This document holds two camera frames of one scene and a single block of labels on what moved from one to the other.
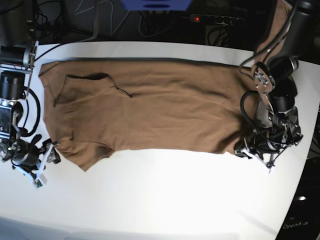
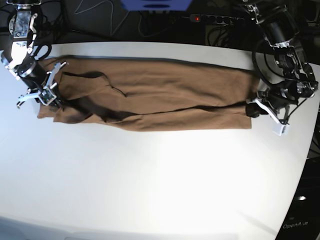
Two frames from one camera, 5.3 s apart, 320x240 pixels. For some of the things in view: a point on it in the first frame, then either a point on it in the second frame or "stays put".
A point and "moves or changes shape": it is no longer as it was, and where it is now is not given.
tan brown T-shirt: [96, 107] moves or changes shape
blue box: [156, 5] stays put
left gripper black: [27, 154] to [33, 74]
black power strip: [215, 19] stays put
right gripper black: [260, 144] to [279, 98]
